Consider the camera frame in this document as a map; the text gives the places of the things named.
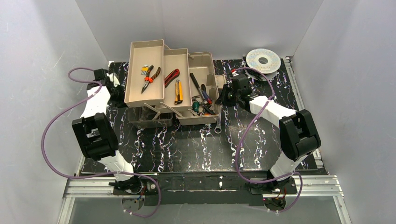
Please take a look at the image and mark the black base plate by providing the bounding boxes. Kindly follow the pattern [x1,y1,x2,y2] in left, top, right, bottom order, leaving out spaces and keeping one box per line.
[109,172,298,206]

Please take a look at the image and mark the silver ratchet ring wrench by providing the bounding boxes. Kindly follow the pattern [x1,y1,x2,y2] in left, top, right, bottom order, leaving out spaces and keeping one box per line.
[214,112,222,134]

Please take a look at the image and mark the red black utility knife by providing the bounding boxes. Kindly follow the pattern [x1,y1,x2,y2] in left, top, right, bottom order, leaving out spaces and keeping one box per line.
[164,69,180,88]

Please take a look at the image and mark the white filament spool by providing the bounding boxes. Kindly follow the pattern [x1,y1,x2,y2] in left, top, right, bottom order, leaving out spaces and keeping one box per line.
[245,49,281,80]

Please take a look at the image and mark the blue red pen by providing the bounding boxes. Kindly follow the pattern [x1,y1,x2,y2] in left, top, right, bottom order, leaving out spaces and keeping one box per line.
[202,90,213,105]

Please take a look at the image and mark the green stubby screwdriver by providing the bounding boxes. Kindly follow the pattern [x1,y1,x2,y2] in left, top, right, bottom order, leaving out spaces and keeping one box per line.
[192,101,200,113]

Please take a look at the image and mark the small black hammer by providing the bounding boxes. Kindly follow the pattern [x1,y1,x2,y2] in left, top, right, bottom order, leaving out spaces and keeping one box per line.
[199,105,215,116]

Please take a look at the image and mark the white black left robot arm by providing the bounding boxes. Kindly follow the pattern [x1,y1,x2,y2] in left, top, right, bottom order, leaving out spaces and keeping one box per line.
[72,69,143,195]

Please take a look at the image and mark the orange black needle nose pliers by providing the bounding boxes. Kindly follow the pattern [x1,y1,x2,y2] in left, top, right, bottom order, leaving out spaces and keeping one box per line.
[141,65,161,93]

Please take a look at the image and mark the black handled claw hammer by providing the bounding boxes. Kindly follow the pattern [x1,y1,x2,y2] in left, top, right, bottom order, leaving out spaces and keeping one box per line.
[190,71,214,110]

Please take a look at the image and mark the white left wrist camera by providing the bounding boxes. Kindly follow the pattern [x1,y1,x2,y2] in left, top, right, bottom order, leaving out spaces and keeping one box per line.
[106,72,120,87]

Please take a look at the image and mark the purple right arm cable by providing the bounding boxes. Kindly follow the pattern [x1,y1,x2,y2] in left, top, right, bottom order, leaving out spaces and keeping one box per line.
[233,67,303,213]

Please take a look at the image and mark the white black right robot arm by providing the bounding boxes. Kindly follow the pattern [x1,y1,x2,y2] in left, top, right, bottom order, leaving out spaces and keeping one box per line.
[215,75,321,187]

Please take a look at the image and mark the translucent beige tool box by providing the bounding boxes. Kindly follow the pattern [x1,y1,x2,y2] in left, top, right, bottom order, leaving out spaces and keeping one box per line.
[125,39,225,133]

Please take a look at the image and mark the yellow hex key set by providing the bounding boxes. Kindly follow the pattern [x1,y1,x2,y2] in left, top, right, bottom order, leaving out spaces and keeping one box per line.
[141,65,149,75]

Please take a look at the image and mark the yellow utility knife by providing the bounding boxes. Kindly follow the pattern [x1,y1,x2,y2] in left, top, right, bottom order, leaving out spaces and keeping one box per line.
[174,79,183,105]

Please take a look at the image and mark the aluminium front rail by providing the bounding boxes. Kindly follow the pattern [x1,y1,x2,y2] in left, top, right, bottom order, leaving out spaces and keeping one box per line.
[58,175,351,224]

